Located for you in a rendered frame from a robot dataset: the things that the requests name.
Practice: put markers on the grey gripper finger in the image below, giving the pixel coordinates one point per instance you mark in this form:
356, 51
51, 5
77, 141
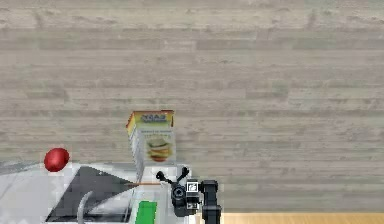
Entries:
185, 171
160, 175

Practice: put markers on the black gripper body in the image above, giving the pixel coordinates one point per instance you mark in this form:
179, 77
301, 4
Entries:
179, 197

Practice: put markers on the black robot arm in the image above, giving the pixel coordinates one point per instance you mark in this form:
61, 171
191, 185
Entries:
211, 200

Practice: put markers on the white yellow printed carton box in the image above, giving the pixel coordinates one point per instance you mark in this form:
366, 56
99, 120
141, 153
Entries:
156, 143

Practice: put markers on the green flat rectangle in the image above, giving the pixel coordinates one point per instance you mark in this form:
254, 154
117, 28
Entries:
146, 213

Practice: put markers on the grey curved tap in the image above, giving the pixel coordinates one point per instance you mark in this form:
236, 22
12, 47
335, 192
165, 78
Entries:
82, 206

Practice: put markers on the red round ball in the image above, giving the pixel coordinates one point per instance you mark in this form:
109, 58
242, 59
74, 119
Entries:
56, 159

